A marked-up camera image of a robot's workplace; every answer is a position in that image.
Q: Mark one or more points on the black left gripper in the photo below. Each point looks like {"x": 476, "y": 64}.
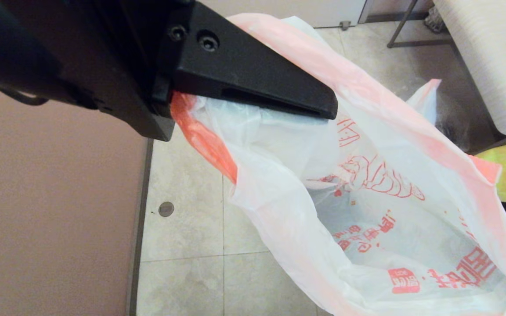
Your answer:
{"x": 134, "y": 52}

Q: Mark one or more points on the fresh white orange-printed bag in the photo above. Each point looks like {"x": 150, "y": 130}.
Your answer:
{"x": 279, "y": 175}

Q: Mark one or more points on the white bag pink rim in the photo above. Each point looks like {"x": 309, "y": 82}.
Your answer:
{"x": 426, "y": 101}

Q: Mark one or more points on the clear plastic bag dark contents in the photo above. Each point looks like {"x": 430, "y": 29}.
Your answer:
{"x": 450, "y": 127}

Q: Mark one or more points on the white door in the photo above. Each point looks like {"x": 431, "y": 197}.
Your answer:
{"x": 323, "y": 11}

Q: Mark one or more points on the metal door stopper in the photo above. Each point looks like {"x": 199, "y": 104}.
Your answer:
{"x": 345, "y": 25}

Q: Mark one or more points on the round metal floor drain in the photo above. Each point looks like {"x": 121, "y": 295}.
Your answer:
{"x": 166, "y": 209}

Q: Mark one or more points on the grey baseboard strip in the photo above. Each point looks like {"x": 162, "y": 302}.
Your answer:
{"x": 145, "y": 197}

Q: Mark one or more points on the small grey patterned item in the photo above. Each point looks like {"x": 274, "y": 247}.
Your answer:
{"x": 434, "y": 21}

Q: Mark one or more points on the beige wooden table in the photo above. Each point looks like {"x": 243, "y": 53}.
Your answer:
{"x": 494, "y": 52}

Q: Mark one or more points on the dark metal furniture frame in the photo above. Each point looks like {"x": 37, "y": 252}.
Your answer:
{"x": 420, "y": 44}

